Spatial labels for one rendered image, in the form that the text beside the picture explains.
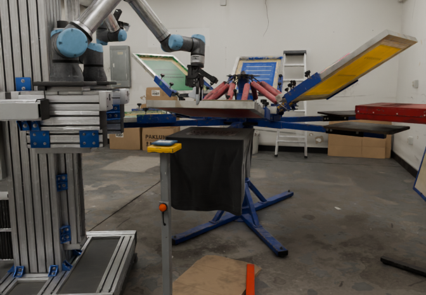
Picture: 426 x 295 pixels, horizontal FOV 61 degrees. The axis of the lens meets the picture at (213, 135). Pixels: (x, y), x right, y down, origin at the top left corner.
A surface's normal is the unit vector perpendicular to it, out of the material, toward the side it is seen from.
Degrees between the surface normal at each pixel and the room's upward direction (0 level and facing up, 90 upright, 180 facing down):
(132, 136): 90
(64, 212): 90
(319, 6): 90
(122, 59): 90
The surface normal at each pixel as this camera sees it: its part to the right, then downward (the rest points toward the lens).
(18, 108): 0.06, 0.15
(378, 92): -0.24, 0.14
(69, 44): 0.44, 0.23
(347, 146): -0.23, -0.11
